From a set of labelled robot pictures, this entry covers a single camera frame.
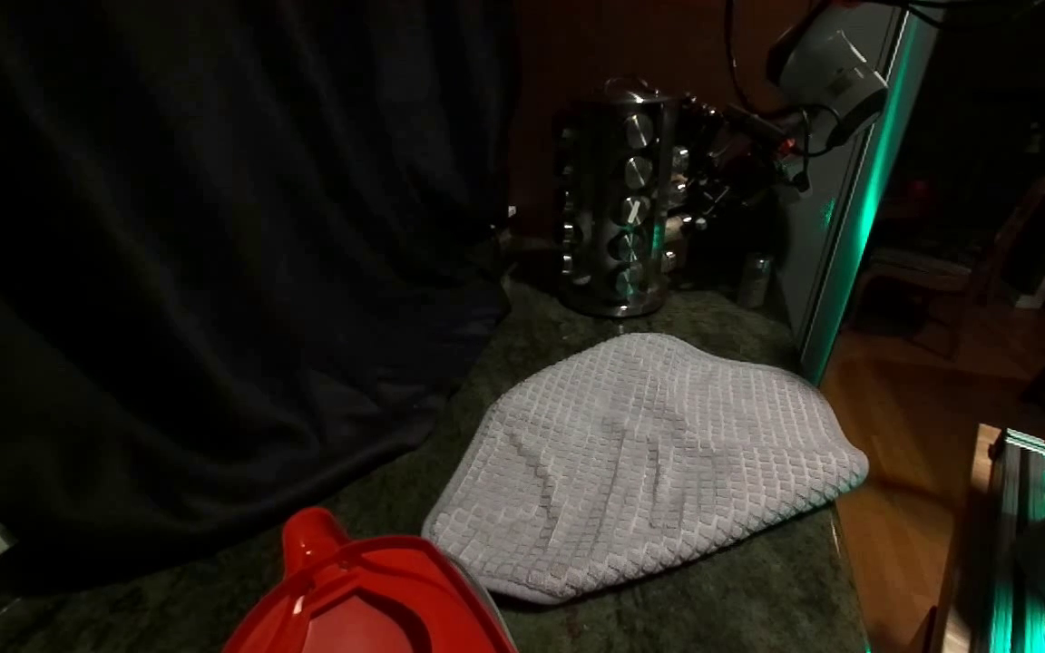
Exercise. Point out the aluminium extrusion robot base frame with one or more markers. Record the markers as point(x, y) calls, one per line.
point(1033, 547)

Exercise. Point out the black fabric curtain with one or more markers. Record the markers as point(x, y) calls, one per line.
point(184, 265)

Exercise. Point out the red plastic container lid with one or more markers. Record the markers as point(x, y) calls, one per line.
point(359, 601)

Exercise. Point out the chrome revolving seasoning rack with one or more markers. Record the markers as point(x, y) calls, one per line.
point(625, 200)

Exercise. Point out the gray waffle-weave towel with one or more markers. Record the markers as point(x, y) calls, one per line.
point(645, 472)

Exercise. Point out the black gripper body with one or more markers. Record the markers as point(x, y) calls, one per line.
point(760, 149)

